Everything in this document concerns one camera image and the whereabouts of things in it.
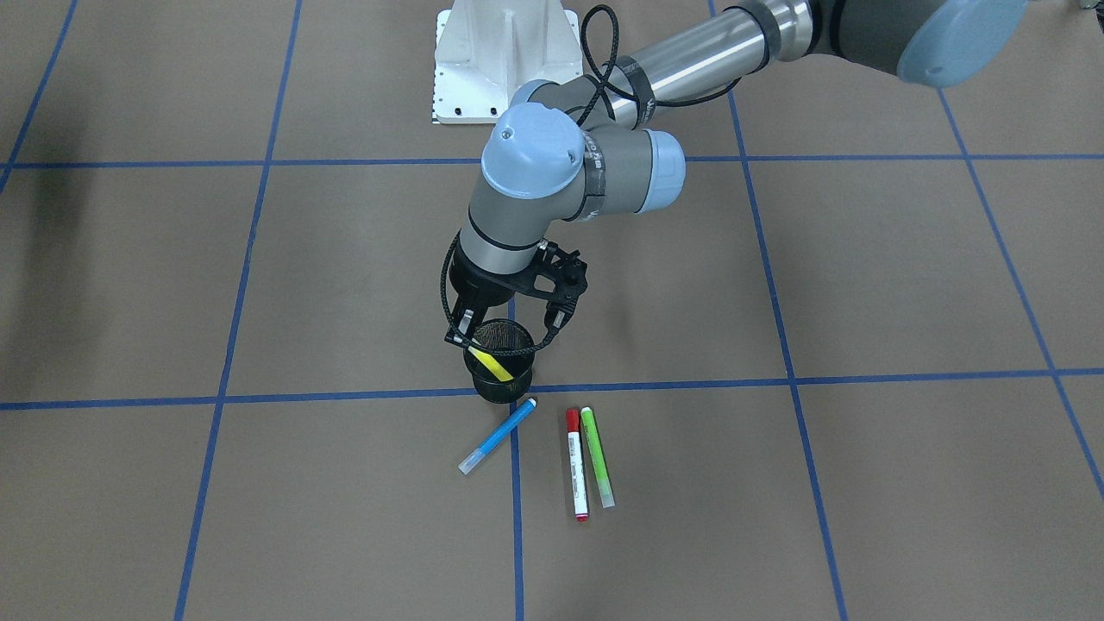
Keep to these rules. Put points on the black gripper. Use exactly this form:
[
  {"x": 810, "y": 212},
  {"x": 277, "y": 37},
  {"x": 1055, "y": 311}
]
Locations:
[{"x": 476, "y": 287}]

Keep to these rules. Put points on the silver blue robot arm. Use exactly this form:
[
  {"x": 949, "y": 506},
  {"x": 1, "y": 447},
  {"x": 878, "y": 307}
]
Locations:
[{"x": 583, "y": 149}]

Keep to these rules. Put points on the blue highlighter pen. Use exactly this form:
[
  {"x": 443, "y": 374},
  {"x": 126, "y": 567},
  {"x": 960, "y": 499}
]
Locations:
[{"x": 498, "y": 435}]

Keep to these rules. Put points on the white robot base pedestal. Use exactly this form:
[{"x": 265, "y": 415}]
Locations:
[{"x": 487, "y": 50}]

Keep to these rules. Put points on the red white marker pen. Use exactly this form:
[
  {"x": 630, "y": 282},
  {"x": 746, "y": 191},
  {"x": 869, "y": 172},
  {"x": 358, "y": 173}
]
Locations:
[{"x": 573, "y": 425}]

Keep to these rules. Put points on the green highlighter pen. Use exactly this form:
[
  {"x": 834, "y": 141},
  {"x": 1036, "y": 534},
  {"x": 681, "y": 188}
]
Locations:
[{"x": 597, "y": 453}]

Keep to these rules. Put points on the black mesh pen cup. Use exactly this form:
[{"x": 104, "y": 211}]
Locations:
[{"x": 503, "y": 339}]

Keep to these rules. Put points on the yellow highlighter pen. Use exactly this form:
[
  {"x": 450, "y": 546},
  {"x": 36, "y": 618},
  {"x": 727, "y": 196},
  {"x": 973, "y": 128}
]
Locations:
[{"x": 490, "y": 364}]

